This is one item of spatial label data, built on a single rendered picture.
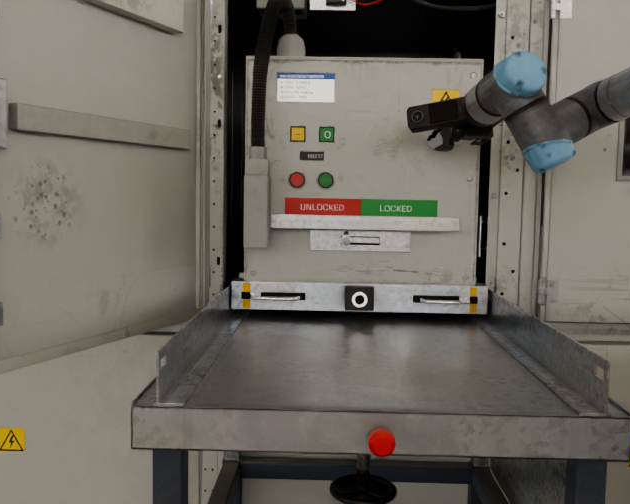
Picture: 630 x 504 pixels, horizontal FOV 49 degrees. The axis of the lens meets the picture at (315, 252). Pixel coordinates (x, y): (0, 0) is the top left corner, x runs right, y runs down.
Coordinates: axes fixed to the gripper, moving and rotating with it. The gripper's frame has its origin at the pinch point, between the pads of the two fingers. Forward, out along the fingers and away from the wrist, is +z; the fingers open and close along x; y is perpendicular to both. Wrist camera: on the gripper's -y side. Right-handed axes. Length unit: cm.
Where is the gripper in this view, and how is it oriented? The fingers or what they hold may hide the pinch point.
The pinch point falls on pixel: (428, 141)
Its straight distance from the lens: 146.6
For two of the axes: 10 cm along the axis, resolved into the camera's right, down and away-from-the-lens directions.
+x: -0.5, -9.8, 1.7
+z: -2.4, 1.7, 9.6
